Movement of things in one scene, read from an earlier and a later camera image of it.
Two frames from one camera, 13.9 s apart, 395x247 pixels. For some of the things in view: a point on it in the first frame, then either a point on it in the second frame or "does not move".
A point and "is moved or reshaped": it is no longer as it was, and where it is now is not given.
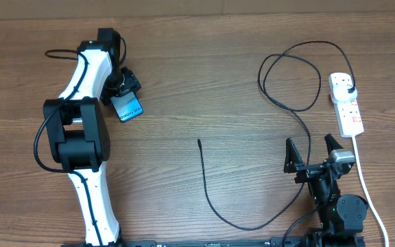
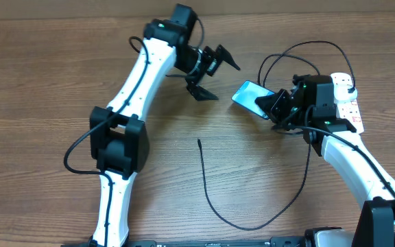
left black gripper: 132,84 to 212,58
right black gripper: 293,162 to 271,101
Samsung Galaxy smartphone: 127,106 is moved or reshaped
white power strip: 347,112 does not move
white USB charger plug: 340,93 does not move
